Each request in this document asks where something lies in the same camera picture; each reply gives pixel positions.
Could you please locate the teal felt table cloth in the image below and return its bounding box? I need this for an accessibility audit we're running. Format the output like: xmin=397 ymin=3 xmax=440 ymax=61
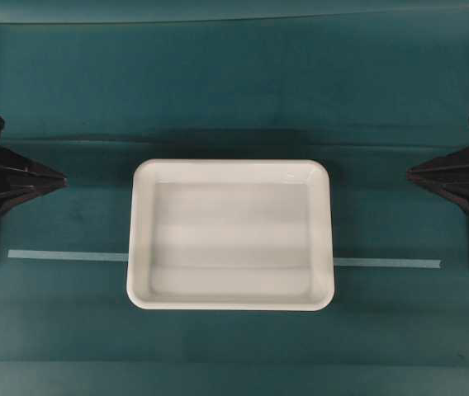
xmin=0 ymin=8 xmax=469 ymax=395

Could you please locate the light blue tape strip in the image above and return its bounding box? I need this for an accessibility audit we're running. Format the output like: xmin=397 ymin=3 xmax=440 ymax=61
xmin=7 ymin=249 xmax=441 ymax=269

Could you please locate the white rectangular plastic tray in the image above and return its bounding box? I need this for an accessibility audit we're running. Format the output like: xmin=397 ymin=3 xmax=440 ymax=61
xmin=126 ymin=159 xmax=335 ymax=311

